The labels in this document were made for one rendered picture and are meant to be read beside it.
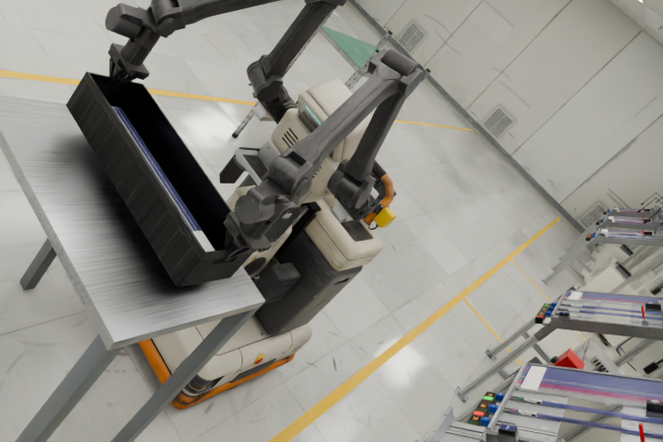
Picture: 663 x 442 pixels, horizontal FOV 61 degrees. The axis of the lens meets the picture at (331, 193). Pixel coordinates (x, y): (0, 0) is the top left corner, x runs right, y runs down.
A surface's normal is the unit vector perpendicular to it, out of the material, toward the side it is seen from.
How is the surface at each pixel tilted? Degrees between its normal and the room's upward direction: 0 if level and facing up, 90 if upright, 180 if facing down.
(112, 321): 0
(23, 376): 0
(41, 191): 0
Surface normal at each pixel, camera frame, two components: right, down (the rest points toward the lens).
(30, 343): 0.62, -0.68
